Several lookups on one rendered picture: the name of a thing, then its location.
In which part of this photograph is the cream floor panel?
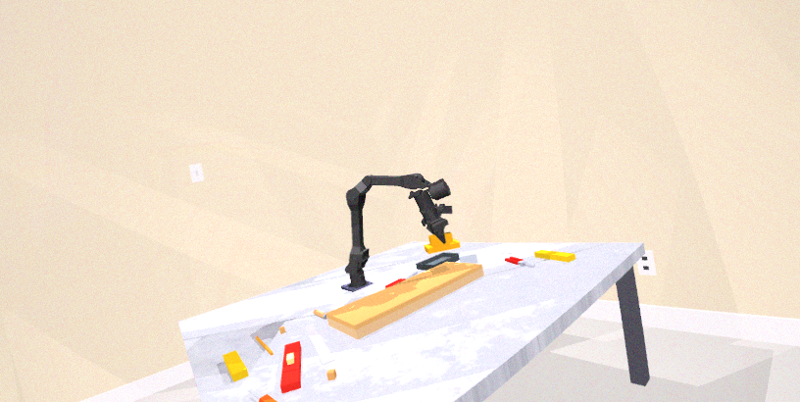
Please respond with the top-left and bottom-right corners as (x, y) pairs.
(326, 262), (484, 340)

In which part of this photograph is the thin yellow rod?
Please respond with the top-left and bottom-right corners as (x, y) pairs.
(256, 336), (274, 355)

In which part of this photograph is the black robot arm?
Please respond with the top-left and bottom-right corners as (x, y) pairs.
(344, 173), (453, 288)

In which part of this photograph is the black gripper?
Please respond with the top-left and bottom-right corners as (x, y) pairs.
(420, 202), (449, 244)

